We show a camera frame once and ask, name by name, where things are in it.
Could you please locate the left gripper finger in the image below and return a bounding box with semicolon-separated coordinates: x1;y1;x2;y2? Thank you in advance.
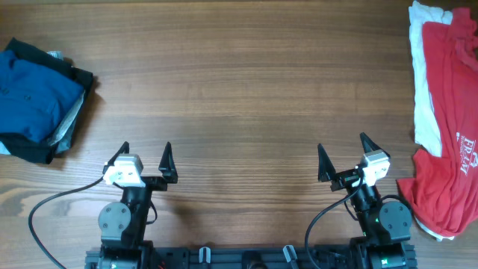
158;142;178;178
102;141;130;174

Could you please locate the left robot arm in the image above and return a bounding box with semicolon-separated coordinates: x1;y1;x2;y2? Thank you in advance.
85;142;179;269

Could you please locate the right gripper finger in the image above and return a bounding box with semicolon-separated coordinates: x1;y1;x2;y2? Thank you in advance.
359;132;390;157
317;143;336;182

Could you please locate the grey folded garment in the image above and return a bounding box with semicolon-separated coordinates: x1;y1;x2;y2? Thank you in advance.
46;51;87;155

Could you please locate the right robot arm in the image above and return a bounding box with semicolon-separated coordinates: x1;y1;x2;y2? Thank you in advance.
317;132;418;269

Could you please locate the red FRAM t-shirt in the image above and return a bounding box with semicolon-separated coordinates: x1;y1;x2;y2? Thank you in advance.
397;7;477;241

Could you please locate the black folded garment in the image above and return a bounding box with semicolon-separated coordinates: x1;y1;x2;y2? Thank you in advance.
1;38;94;164

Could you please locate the blue folded shirt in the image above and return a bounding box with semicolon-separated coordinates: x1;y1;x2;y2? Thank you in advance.
1;50;83;143

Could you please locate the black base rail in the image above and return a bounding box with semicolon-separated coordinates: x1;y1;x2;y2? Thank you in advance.
85;244;418;269

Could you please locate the white t-shirt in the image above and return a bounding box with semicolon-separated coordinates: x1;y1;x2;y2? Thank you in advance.
409;1;453;157

